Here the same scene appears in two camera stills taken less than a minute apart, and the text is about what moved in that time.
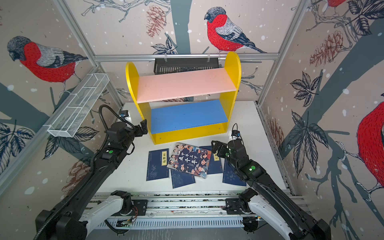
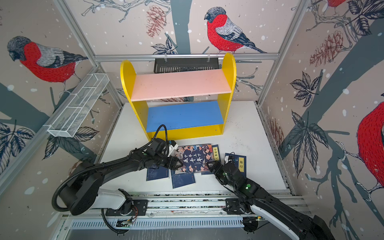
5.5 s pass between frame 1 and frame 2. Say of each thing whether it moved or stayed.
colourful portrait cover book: stayed
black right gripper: moved
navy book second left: stayed
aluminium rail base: stayed
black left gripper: moved
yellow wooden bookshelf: stayed
